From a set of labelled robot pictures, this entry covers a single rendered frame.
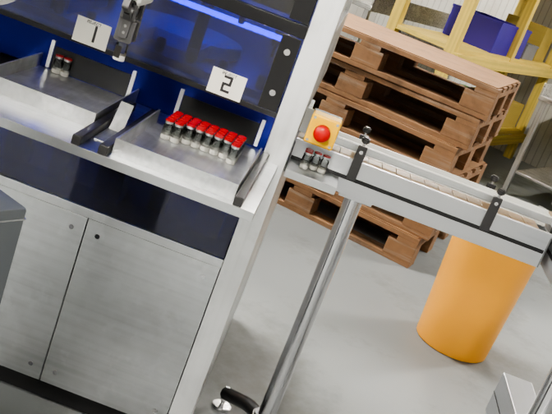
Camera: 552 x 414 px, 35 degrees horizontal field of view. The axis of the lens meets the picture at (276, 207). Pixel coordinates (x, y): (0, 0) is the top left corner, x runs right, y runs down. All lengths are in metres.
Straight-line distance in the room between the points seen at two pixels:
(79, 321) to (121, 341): 0.12
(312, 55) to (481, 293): 1.84
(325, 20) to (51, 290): 0.98
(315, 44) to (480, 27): 5.39
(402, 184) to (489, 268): 1.46
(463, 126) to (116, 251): 2.55
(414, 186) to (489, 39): 5.19
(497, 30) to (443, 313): 3.96
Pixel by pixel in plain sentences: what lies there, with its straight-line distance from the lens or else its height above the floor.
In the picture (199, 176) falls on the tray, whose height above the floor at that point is 0.90.
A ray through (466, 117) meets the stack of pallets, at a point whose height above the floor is 0.83.
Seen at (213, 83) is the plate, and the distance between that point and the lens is 2.07.
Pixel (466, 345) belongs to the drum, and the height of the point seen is 0.08.
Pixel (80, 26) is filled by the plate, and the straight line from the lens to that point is 2.14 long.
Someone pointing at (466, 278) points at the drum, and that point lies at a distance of 3.64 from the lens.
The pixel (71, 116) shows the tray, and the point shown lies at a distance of 1.90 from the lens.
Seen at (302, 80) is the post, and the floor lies 1.09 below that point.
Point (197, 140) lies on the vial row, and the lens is 1.97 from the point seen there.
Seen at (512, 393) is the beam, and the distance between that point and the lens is 2.28.
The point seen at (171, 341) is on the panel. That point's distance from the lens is 2.29.
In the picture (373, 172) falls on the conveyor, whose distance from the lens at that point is 2.18.
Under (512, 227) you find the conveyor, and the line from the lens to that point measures 2.25.
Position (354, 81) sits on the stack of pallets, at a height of 0.77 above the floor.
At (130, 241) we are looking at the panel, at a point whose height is 0.56.
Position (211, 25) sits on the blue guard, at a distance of 2.06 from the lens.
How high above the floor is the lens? 1.42
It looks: 18 degrees down
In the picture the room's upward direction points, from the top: 21 degrees clockwise
